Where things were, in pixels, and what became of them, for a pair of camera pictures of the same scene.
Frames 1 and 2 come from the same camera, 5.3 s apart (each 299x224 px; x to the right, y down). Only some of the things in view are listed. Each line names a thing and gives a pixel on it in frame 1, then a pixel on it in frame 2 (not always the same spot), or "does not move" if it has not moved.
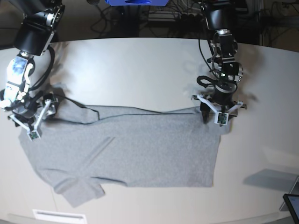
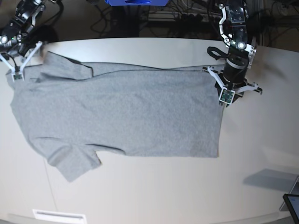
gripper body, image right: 223,93 to 233,76
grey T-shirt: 81,146 to 76,111
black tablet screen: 292,201 does not move
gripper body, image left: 29,112 to 21,49
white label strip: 44,214 does not move
